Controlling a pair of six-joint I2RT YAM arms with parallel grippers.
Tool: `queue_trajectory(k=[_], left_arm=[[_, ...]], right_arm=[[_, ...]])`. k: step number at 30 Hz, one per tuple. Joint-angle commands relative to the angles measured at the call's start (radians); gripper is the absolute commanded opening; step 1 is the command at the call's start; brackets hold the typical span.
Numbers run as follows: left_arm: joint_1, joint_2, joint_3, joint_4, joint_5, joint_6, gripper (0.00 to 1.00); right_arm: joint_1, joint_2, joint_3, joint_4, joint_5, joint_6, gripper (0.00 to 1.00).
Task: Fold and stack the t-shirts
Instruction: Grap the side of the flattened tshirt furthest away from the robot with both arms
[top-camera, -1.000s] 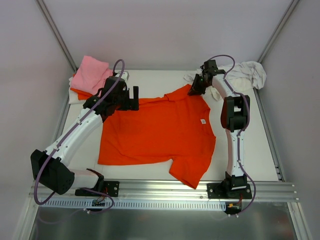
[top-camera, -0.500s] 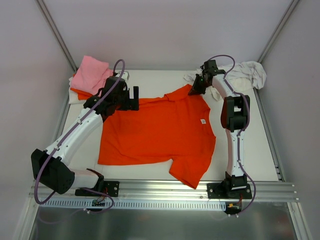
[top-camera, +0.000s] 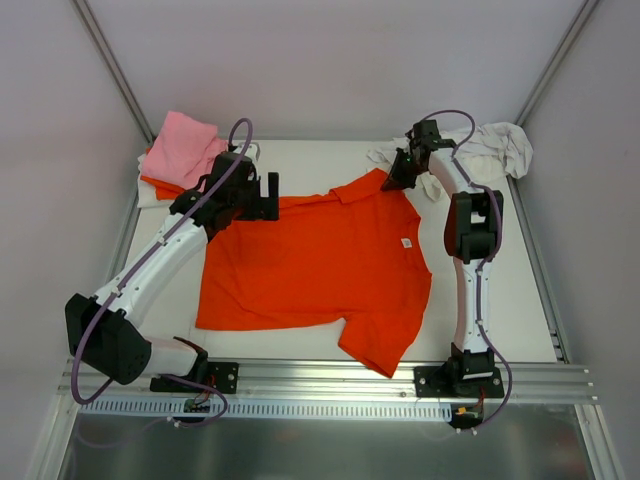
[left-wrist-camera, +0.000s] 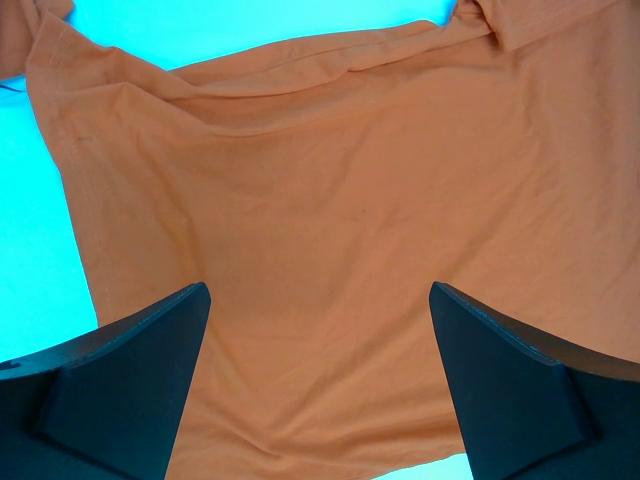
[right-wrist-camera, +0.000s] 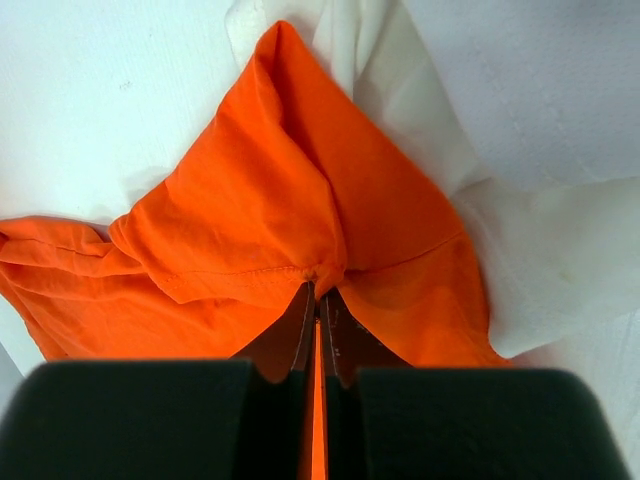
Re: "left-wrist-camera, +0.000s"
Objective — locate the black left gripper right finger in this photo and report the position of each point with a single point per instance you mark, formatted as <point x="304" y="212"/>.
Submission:
<point x="531" y="405"/>

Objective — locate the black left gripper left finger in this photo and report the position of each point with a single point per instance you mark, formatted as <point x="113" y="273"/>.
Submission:
<point x="106" y="404"/>

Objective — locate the orange t shirt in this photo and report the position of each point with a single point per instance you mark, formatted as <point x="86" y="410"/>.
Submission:
<point x="320" y="186"/>

